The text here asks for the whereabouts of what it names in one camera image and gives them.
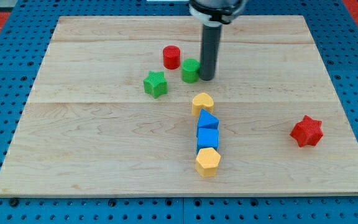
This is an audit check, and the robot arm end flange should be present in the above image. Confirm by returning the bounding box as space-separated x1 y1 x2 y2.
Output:
189 0 249 27

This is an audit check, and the green star block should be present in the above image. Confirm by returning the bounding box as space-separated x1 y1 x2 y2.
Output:
144 71 168 98

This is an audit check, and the red star block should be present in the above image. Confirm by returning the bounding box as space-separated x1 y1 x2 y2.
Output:
290 115 323 147

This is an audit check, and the yellow heart block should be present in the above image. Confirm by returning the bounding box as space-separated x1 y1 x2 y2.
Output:
191 92 214 116

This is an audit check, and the blue triangle block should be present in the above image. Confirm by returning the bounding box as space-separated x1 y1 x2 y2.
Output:
197 109 219 129

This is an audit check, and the blue cube block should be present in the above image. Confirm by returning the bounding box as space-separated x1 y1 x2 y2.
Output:
196 128 219 153

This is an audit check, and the green cylinder block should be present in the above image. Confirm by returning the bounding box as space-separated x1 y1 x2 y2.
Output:
181 58 200 83

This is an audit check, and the yellow hexagon block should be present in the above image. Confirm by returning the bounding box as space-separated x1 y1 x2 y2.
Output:
195 147 221 177

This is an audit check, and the red cylinder block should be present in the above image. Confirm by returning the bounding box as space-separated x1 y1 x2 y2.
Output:
163 45 181 70

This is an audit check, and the wooden board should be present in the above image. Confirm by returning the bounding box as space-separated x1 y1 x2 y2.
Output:
0 16 358 198

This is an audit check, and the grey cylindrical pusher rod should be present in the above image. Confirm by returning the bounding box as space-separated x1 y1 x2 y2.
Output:
199 25 222 81

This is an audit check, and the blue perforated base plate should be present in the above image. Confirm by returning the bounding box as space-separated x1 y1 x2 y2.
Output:
0 0 358 223

